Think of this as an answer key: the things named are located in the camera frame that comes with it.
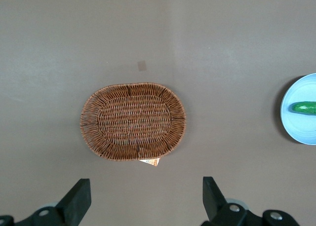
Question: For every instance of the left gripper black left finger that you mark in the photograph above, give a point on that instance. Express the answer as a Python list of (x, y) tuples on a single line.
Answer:
[(71, 206)]

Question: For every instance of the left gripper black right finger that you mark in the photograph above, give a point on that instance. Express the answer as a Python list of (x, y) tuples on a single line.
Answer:
[(217, 206)]

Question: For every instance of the orange paper basket tag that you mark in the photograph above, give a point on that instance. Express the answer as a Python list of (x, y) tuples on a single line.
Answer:
[(151, 162)]

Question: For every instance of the oval brown wicker basket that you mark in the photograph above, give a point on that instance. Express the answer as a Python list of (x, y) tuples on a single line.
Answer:
[(133, 120)]

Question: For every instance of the light blue round plate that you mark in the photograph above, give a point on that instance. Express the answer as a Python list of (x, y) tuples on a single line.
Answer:
[(301, 129)]

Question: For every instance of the green cucumber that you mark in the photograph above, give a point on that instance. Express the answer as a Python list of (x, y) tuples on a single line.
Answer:
[(304, 108)]

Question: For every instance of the translucent tape patch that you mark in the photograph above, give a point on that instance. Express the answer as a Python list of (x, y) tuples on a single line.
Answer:
[(142, 65)]

